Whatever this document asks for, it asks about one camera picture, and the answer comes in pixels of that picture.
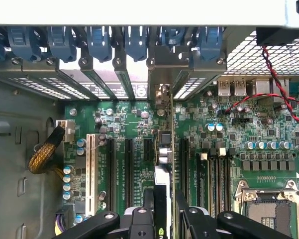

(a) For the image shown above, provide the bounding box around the green motherboard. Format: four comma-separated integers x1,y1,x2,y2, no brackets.
63,82,299,239

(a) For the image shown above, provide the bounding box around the black intrusion switch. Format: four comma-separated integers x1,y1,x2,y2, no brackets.
256,26,299,47

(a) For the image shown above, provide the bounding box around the CPU socket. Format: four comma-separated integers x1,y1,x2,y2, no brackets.
233,179,299,239

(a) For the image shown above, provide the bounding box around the red black twisted wire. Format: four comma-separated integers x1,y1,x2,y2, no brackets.
223,46,299,125

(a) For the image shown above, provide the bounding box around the grey metal PC case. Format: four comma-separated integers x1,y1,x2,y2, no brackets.
0,0,299,239

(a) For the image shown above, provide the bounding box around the purple yellow wire bundle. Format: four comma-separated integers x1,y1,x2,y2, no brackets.
53,210,68,237

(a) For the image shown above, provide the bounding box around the blue slot retention clip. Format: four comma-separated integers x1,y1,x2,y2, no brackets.
196,26,224,62
46,26,77,63
86,26,113,63
124,26,149,62
6,26,42,62
160,26,187,47

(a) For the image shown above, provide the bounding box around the white expansion slot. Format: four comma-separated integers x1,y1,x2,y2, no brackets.
86,133,99,220

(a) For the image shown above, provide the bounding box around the black yellow braided power cable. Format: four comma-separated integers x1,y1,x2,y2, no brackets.
27,119,76,184

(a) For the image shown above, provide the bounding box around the black empty RAM slot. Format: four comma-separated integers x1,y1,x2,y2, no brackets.
210,146,231,215

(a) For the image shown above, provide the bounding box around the perforated metal slot cover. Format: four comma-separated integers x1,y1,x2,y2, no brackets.
173,48,227,100
11,58,73,100
46,58,98,100

